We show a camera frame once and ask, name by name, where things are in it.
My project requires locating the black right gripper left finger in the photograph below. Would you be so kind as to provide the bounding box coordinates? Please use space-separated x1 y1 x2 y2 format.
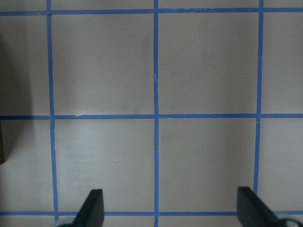
72 189 105 227

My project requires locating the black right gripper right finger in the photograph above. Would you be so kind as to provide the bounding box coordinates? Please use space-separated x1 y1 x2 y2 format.
237 186 284 227

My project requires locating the dark wooden drawer cabinet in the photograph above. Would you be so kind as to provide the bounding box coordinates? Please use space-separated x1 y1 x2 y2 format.
0 37 5 165

